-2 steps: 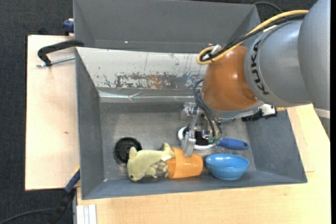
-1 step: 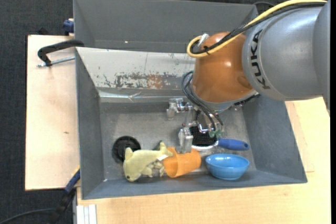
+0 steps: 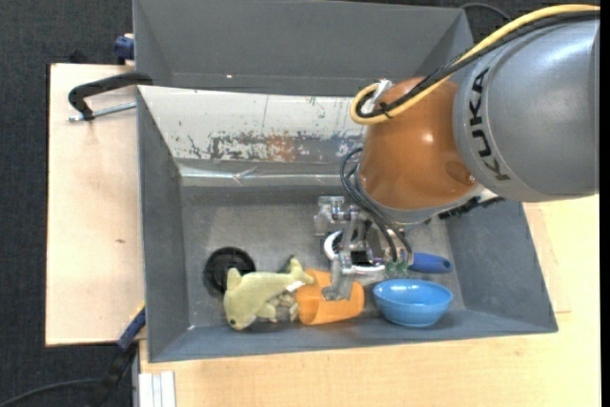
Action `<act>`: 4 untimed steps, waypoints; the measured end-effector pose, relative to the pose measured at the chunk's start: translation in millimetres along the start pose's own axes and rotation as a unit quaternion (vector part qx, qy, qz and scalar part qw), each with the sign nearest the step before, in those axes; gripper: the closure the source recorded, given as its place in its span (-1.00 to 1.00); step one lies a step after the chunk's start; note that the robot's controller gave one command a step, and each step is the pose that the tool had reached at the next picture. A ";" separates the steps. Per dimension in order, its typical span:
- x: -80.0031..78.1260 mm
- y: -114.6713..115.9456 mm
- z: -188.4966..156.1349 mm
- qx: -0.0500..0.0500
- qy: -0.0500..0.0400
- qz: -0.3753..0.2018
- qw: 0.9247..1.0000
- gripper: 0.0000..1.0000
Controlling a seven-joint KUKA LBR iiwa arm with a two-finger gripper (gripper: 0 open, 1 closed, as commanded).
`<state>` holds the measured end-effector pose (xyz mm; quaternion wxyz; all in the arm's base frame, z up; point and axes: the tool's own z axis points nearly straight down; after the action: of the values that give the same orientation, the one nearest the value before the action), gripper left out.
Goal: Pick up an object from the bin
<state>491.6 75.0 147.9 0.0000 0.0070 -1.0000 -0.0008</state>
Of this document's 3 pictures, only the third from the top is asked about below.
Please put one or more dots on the blue bowl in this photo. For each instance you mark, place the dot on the blue bowl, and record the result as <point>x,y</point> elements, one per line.
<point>412,302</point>

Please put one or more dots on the orange plastic cup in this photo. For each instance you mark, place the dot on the orange plastic cup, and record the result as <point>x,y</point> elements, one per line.
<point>333,312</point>

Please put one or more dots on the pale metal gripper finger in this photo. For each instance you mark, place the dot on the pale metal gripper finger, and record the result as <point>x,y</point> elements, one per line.
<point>344,281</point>

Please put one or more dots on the grey metal bin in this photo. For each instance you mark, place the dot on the grey metal bin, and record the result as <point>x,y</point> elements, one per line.
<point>267,43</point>

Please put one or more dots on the pale wood board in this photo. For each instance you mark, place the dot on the pale wood board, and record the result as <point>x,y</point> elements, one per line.
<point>95,205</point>

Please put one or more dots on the yellow-green toy dolphin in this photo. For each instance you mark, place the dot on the yellow-green toy dolphin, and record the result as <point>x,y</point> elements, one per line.
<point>252,295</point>

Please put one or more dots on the black round disc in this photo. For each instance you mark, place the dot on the black round disc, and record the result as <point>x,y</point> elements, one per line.
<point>220,263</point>

